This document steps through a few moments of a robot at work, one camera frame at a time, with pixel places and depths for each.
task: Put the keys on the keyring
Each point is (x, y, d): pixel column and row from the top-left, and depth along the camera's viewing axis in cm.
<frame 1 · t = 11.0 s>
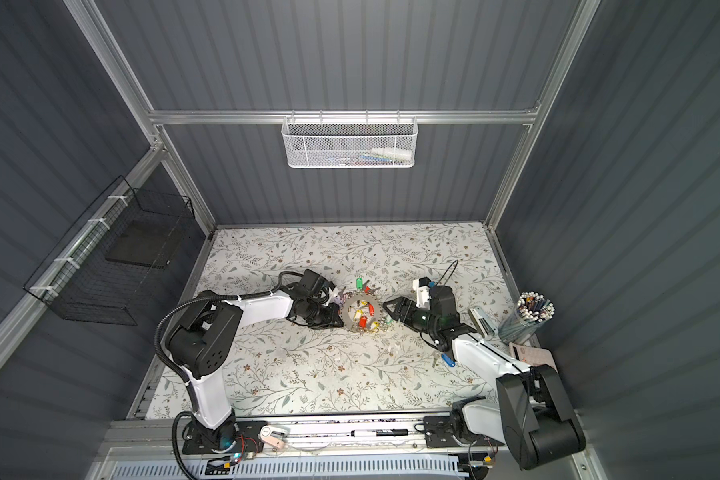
left hand: (344, 324, 93), fingers closed
right hand: (393, 311, 86), fingers open
large keyring with coloured keys: (362, 310, 98), on the table
clear cup of pens: (532, 310, 78), point 18 cm above the table

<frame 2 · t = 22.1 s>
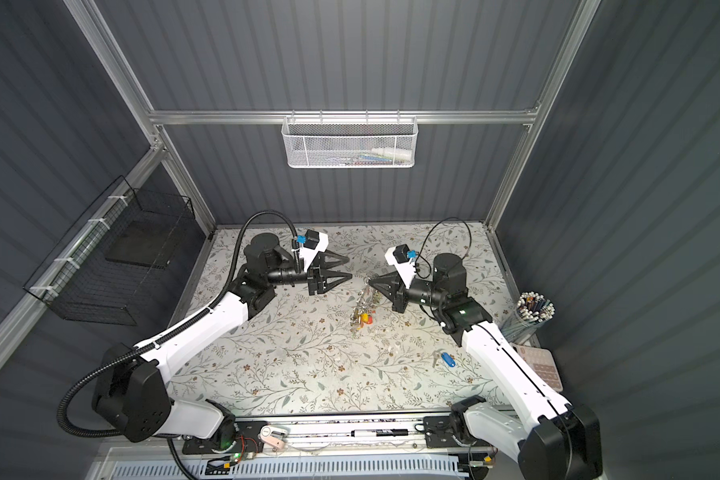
left hand: (348, 266, 70), fingers open
right hand: (374, 285, 71), fingers closed
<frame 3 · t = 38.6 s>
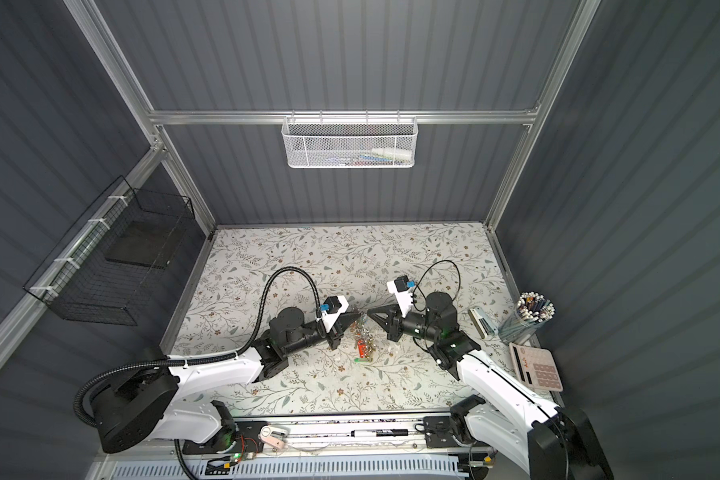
left hand: (359, 313, 76), fingers closed
right hand: (372, 316, 75), fingers closed
large keyring with coloured keys: (364, 341, 88), point 3 cm above the table
the other named things where they were.

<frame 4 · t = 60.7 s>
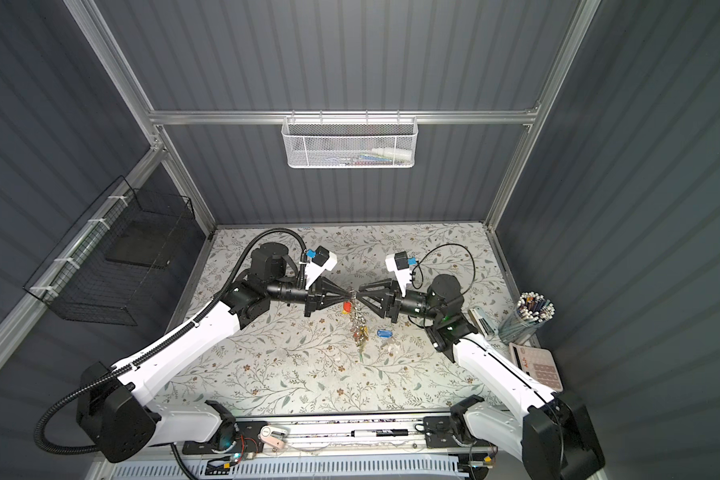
left hand: (350, 296, 68), fingers closed
right hand: (362, 299, 67), fingers open
large keyring with coloured keys: (358, 329, 68), point 25 cm above the table
the other named things where they were.

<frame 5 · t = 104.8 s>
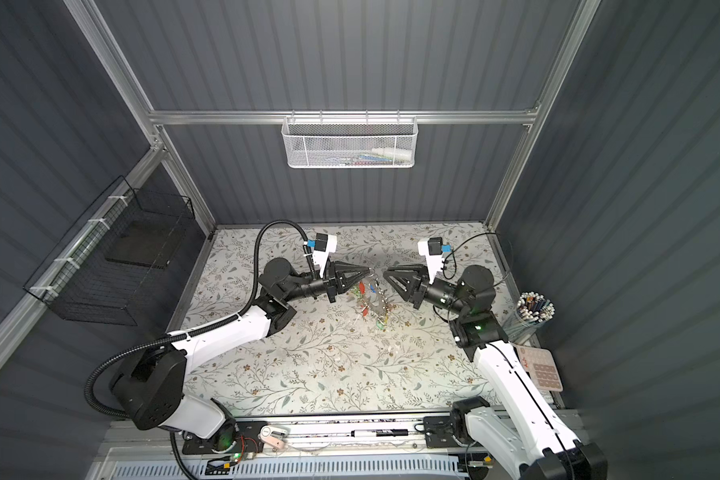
left hand: (369, 272, 67), fingers closed
right hand: (389, 278, 66), fingers open
large keyring with coloured keys: (375, 301, 70), point 27 cm above the table
the other named things where they were.

